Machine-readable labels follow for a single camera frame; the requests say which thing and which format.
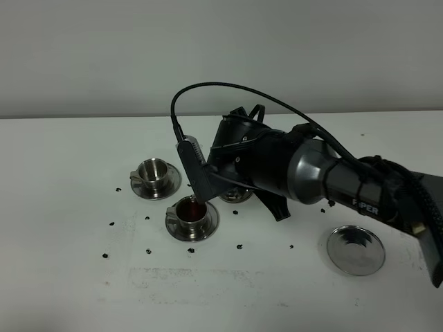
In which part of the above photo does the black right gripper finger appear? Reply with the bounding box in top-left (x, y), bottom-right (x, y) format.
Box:
top-left (255, 190), bottom-right (290, 221)

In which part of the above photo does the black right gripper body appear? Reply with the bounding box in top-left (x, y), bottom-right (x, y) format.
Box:
top-left (183, 107), bottom-right (294, 202)

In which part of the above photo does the stainless steel teapot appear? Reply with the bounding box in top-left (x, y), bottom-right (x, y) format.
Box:
top-left (217, 187), bottom-right (253, 204)

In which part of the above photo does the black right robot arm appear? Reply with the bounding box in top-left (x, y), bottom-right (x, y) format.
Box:
top-left (173, 106), bottom-right (442, 286)

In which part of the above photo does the front stainless steel teacup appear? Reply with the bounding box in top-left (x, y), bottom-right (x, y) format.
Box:
top-left (165, 196), bottom-right (208, 232)

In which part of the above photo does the stainless steel teacup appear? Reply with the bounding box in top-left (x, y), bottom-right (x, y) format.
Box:
top-left (165, 196), bottom-right (208, 232)
top-left (129, 158), bottom-right (169, 190)

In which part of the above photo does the teapot steel saucer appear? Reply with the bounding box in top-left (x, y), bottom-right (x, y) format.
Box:
top-left (326, 225), bottom-right (386, 277)

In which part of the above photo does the rear stainless steel teacup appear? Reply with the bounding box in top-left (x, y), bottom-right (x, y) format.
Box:
top-left (129, 158), bottom-right (169, 190)

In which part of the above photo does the front steel saucer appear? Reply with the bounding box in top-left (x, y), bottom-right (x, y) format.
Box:
top-left (165, 203), bottom-right (219, 242)

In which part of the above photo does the rear steel saucer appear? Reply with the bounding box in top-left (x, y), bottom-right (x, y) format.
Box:
top-left (130, 163), bottom-right (181, 200)

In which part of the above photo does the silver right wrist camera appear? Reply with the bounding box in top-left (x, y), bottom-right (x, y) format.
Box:
top-left (176, 135), bottom-right (206, 165)

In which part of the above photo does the black right camera cable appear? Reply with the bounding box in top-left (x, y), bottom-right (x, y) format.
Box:
top-left (170, 82), bottom-right (443, 239)

